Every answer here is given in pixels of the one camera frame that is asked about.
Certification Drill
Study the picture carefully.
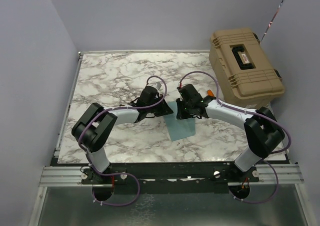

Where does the tan plastic tool case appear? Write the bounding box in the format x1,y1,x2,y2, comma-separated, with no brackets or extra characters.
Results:
208,28,285,109

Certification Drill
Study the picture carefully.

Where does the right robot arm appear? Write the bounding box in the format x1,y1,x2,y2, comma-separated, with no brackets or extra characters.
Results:
176,84,285,181

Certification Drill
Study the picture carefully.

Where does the aluminium rail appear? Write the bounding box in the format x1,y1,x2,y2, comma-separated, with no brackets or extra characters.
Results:
39,164,305,187

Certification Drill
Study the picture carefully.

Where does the striped tape strip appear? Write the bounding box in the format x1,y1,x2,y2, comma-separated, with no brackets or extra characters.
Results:
259,0,289,43

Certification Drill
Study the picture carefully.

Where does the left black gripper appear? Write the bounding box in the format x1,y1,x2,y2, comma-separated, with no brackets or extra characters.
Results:
146,94,174,117

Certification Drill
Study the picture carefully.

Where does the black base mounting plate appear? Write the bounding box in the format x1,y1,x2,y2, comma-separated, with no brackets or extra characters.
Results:
81,161,259,194

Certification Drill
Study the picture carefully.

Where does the orange handled screwdriver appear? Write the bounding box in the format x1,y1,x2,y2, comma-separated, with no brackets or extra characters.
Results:
206,90,215,97

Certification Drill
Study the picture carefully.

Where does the teal envelope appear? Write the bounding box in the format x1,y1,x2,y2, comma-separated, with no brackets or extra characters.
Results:
164,101,196,141

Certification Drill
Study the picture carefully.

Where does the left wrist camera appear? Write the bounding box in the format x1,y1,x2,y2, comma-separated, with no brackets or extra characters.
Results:
154,83,162,91

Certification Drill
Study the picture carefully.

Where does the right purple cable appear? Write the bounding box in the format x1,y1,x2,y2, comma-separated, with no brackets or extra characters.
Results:
178,71,292,203

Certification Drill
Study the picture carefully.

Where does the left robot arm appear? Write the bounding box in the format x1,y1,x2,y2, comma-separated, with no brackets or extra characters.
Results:
72,86,174,183

